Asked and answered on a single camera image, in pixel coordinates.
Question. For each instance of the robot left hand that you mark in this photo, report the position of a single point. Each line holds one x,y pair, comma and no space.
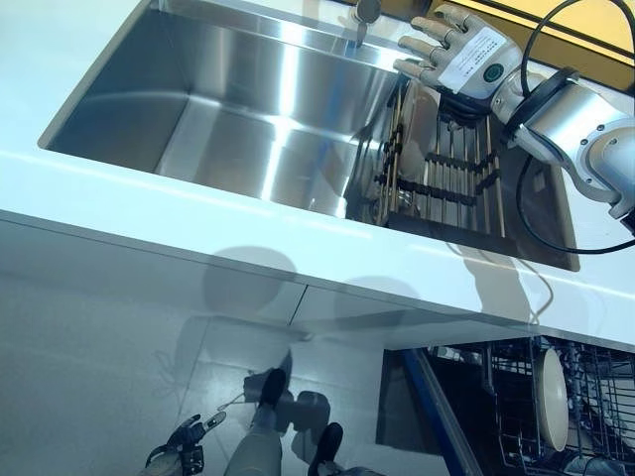
191,434

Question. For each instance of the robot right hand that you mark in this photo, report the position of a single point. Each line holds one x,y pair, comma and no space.
471,54

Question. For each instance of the cream deep round plate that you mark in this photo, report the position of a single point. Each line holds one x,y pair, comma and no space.
553,401

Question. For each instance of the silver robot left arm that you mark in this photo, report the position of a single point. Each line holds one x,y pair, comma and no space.
164,468

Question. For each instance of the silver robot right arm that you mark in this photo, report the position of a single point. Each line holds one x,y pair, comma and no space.
570,124

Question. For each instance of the black dishwasher door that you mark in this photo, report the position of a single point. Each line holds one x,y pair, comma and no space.
426,396

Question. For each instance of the chrome gooseneck kitchen faucet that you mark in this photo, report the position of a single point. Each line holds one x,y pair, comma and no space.
367,10

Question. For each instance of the black dish drying rack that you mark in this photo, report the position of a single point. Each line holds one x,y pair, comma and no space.
451,188

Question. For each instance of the white cabinet door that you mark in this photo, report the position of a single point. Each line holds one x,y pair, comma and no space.
397,322
124,287

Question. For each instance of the stainless steel sink basin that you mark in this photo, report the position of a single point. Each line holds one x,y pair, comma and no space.
223,99

